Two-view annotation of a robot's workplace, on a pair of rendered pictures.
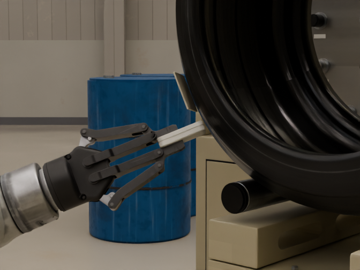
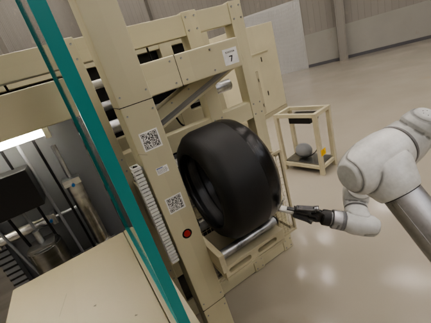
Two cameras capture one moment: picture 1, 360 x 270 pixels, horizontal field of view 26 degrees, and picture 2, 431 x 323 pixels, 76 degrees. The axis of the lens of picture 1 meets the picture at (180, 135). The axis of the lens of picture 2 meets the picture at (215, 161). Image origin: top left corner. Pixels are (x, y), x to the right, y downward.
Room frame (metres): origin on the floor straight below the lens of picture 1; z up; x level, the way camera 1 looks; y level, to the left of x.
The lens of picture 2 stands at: (2.23, 0.21, 1.75)
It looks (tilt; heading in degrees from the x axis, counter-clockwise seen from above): 21 degrees down; 204
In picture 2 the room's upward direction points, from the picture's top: 17 degrees counter-clockwise
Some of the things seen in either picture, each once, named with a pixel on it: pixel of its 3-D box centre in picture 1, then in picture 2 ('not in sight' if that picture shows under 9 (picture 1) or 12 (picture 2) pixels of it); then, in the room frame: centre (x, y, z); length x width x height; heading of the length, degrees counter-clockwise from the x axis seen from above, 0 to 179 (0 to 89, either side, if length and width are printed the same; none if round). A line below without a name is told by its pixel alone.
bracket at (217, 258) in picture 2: not in sight; (203, 243); (1.26, -0.41, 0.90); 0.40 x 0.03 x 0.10; 49
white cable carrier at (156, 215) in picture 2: not in sight; (156, 215); (1.41, -0.48, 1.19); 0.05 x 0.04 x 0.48; 49
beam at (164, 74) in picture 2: not in sight; (181, 68); (0.83, -0.44, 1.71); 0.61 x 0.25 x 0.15; 139
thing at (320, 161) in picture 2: not in sight; (305, 139); (-1.28, -0.03, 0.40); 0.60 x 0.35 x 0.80; 59
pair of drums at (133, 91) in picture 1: (152, 147); not in sight; (5.09, 0.18, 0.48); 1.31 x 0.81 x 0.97; 3
